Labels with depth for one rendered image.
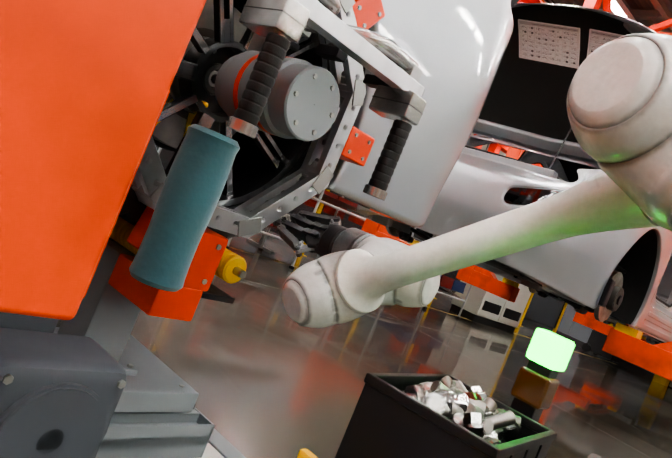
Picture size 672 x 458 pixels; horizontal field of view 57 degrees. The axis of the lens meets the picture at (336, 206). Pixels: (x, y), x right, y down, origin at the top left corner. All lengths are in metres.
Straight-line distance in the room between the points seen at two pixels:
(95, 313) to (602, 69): 1.01
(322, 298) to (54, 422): 0.39
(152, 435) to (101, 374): 0.52
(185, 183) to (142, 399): 0.52
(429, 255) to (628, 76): 0.41
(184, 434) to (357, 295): 0.59
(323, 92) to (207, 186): 0.26
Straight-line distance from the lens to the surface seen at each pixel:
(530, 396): 0.80
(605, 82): 0.63
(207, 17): 1.33
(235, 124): 0.88
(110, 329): 1.34
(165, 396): 1.36
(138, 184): 1.12
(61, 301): 0.57
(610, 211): 0.86
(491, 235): 0.90
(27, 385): 0.80
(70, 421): 0.84
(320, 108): 1.07
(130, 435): 1.32
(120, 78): 0.54
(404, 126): 1.13
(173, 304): 1.18
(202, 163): 0.97
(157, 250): 0.99
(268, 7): 0.92
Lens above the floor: 0.70
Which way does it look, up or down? level
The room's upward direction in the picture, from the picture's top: 22 degrees clockwise
